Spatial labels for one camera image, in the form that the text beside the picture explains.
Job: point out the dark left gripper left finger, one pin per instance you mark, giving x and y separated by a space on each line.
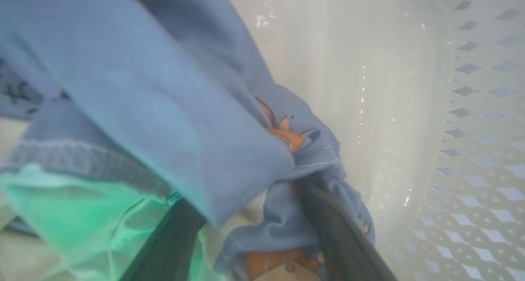
168 252

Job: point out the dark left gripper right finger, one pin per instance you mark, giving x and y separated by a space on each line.
344 248

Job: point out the blue bear-print garment cream collar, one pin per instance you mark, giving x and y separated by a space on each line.
143 88

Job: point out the cream laundry basket brown rim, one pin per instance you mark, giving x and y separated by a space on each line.
471 149

